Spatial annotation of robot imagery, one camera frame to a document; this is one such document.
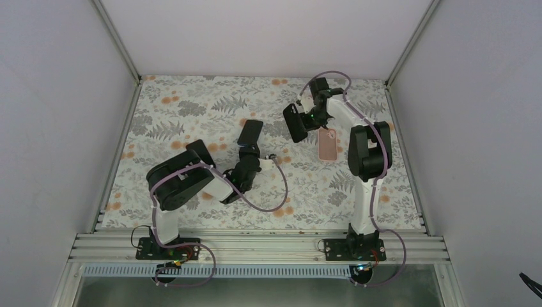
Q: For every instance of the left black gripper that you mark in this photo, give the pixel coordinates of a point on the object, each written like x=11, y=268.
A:
x=247, y=151

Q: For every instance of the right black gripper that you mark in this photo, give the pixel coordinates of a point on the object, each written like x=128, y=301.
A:
x=308, y=125

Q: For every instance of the pink phone case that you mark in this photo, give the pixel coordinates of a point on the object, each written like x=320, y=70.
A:
x=327, y=145

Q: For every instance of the black phone case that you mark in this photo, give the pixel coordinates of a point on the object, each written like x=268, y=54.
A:
x=294, y=123

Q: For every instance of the black phone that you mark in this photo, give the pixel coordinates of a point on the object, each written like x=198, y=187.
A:
x=250, y=133

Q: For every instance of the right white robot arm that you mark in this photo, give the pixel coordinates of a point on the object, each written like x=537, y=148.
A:
x=368, y=155

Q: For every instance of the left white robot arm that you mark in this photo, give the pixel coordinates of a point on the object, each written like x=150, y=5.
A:
x=177, y=180

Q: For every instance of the floral table mat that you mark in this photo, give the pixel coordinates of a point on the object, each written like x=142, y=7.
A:
x=173, y=111

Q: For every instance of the black object at edge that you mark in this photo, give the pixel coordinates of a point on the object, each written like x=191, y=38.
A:
x=534, y=286

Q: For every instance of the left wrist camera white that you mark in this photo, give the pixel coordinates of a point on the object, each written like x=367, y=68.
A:
x=268, y=163

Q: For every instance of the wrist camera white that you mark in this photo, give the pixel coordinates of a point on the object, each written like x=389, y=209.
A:
x=306, y=103
x=268, y=163

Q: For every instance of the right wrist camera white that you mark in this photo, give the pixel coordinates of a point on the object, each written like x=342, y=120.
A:
x=306, y=103

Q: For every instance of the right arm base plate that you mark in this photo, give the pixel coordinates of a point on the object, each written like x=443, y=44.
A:
x=340, y=250

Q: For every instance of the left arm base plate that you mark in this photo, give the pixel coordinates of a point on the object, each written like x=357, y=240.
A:
x=148, y=249

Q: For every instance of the aluminium mounting rail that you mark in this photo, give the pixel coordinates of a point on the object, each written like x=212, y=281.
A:
x=258, y=247

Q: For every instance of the slotted cable duct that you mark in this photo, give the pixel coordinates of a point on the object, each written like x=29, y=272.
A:
x=221, y=271

